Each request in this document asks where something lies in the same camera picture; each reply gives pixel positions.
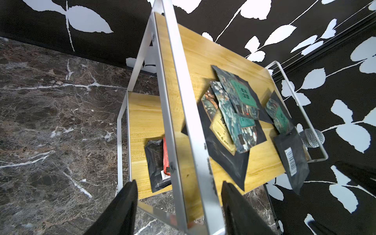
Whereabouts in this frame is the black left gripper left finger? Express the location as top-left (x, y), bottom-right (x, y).
top-left (85, 180), bottom-right (138, 235)

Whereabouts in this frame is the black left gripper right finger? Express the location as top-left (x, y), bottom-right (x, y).
top-left (221, 181), bottom-right (275, 235)

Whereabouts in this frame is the black barcode tea bag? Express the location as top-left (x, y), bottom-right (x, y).
top-left (273, 128), bottom-right (309, 195)

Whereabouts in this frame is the teal floral tea bag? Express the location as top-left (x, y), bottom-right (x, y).
top-left (210, 81), bottom-right (267, 153)

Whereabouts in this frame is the small green tea bag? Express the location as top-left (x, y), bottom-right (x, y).
top-left (265, 91), bottom-right (294, 135)

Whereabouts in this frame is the green label tea bag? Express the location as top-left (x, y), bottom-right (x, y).
top-left (212, 65), bottom-right (273, 124)

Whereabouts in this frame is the red tea bag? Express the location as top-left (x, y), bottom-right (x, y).
top-left (163, 136), bottom-right (170, 176)

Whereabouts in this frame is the yellow label tea bag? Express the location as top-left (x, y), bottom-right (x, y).
top-left (201, 87), bottom-right (237, 156)

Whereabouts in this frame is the wooden two-tier metal shelf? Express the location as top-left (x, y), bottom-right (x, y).
top-left (117, 0), bottom-right (329, 235)

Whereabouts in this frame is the black barcode pouch lower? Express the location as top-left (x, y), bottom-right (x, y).
top-left (145, 139), bottom-right (171, 193)

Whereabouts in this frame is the purple glitter microphone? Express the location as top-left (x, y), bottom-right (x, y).
top-left (299, 129), bottom-right (325, 148)

